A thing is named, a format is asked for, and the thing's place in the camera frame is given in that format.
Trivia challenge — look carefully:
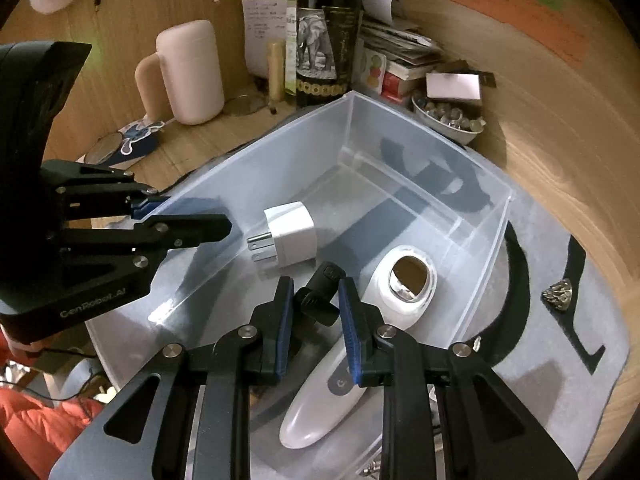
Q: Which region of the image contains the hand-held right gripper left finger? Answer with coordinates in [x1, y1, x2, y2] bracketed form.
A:
[102, 276, 297, 480]

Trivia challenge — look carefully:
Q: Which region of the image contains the clear plastic storage box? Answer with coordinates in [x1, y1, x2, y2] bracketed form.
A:
[85, 90, 516, 480]

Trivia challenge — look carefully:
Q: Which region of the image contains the green white box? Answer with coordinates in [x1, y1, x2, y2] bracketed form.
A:
[285, 0, 301, 98]

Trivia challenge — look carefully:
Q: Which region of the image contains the dark wine bottle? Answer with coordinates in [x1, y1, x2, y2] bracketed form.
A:
[295, 0, 362, 108]

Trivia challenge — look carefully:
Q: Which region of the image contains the white facial massager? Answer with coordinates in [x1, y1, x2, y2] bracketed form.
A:
[279, 245, 438, 451]

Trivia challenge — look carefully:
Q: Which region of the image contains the grey patterned mat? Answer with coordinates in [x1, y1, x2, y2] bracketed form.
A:
[65, 185, 631, 480]

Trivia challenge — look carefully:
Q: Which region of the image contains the stack of books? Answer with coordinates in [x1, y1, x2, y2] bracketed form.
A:
[352, 0, 443, 106]

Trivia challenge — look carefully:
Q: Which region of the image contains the white bowl of stones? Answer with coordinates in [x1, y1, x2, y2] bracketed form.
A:
[411, 94, 487, 146]

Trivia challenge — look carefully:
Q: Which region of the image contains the orange sticky note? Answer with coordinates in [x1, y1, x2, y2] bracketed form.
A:
[449, 0, 591, 68]

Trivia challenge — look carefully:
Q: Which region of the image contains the yellow tube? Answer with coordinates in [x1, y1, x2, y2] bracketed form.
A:
[267, 41, 287, 103]

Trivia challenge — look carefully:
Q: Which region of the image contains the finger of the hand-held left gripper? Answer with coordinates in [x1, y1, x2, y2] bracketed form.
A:
[44, 160, 169, 219]
[60, 213, 234, 271]

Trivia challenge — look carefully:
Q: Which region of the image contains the white note paper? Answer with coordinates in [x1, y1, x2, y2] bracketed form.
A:
[242, 0, 288, 78]

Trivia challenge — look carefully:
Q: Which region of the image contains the crumpled silver foil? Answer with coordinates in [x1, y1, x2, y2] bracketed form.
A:
[542, 280, 576, 313]

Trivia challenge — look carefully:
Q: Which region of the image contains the white plug adapter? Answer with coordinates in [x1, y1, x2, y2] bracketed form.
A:
[245, 201, 317, 267]

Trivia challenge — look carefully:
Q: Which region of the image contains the blue white sticker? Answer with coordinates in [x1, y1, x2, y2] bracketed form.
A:
[117, 117, 166, 153]

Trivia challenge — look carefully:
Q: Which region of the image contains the black key fob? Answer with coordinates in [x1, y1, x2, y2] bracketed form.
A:
[294, 261, 347, 327]

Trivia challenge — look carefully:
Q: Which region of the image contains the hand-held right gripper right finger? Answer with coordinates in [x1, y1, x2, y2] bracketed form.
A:
[339, 277, 576, 480]

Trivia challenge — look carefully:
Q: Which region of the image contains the white card box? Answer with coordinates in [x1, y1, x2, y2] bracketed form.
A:
[425, 71, 483, 101]

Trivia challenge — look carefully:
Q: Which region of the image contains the pink mug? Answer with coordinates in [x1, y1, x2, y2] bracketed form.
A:
[136, 20, 225, 126]

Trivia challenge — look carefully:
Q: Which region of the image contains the orange clothing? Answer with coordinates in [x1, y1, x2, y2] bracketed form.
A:
[0, 330, 108, 456]

